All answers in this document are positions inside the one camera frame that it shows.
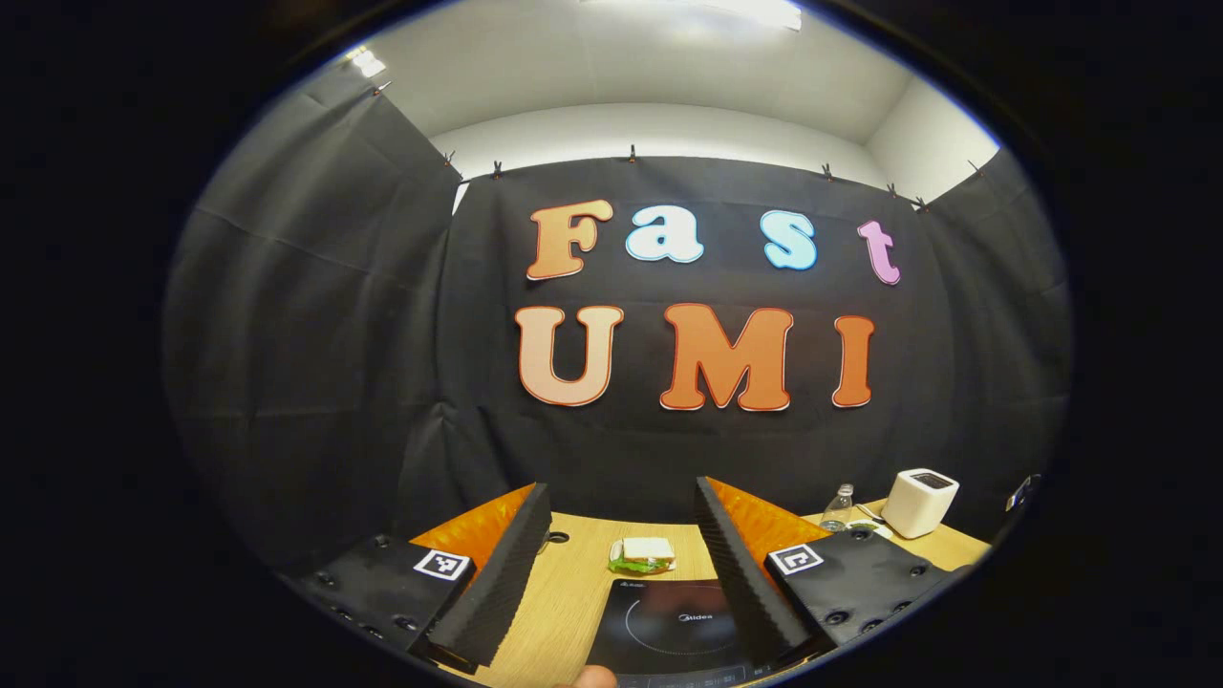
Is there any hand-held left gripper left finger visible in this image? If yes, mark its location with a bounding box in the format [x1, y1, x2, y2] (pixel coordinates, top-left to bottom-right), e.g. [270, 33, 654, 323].
[287, 483, 554, 667]

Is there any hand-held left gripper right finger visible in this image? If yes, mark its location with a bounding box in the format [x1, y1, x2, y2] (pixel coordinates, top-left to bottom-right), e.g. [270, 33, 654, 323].
[694, 476, 972, 672]

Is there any black induction cooktop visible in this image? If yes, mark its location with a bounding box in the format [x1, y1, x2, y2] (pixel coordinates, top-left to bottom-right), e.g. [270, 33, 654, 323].
[585, 577, 770, 688]

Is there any sandwich with lettuce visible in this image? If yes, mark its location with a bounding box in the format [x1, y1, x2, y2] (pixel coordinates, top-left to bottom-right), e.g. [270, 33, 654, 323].
[609, 537, 677, 576]

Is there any clear plastic bottle green label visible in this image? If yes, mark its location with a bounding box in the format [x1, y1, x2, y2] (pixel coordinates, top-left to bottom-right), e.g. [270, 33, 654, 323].
[819, 484, 855, 534]

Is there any white toaster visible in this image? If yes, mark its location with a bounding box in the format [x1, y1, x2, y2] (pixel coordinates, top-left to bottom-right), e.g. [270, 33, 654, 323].
[880, 467, 960, 540]

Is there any black backdrop cloth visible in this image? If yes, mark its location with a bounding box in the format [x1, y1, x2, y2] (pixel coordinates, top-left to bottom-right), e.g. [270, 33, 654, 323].
[161, 67, 1073, 574]

